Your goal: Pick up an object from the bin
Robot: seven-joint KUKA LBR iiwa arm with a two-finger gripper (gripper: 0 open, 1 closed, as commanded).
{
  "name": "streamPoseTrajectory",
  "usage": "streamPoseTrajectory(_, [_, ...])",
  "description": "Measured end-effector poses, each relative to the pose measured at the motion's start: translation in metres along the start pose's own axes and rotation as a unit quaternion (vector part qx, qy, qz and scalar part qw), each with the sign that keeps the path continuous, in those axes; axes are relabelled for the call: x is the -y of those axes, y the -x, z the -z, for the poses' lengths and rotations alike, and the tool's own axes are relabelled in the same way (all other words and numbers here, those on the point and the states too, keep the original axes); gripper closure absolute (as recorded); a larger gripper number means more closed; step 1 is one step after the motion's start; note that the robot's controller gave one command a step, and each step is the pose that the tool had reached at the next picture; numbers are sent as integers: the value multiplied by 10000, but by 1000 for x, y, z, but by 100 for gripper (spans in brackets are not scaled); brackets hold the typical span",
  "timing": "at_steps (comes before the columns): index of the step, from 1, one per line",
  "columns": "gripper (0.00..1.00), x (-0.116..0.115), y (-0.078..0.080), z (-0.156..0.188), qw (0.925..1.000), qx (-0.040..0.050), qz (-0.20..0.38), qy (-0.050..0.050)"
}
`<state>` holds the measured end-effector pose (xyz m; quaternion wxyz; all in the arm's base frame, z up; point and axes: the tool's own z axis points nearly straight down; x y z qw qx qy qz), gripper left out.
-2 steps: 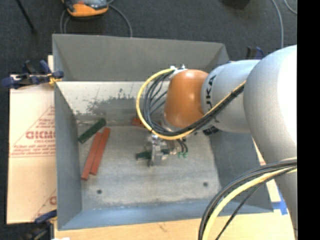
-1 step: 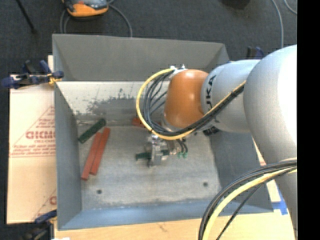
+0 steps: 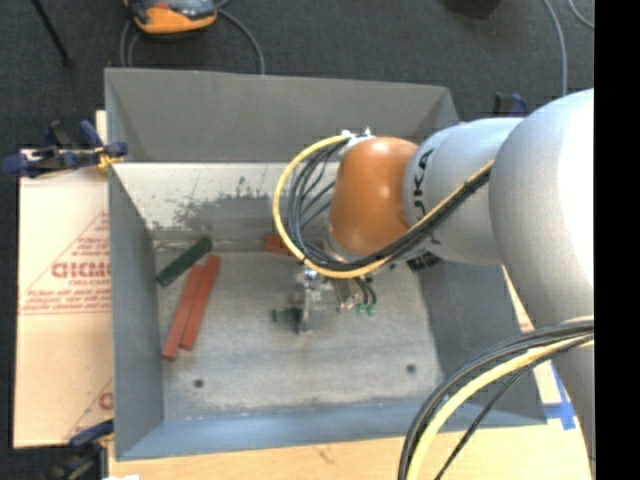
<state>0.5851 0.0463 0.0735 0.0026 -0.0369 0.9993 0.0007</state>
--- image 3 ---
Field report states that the dark green flat block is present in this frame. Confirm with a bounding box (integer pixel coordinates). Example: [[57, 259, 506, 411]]
[[270, 306, 303, 325], [155, 237, 214, 288]]

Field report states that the red-brown flat block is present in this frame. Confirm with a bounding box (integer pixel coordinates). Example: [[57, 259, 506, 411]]
[[179, 253, 223, 352], [161, 264, 206, 362], [263, 234, 301, 258]]

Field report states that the grey metal bin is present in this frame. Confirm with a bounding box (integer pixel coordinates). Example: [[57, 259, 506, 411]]
[[103, 66, 547, 462]]

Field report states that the brown cardboard board, red print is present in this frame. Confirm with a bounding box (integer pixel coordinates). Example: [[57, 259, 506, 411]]
[[11, 109, 117, 450]]

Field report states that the black cylinder on white bracket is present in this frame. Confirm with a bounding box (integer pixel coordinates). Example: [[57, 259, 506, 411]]
[[405, 253, 436, 273]]

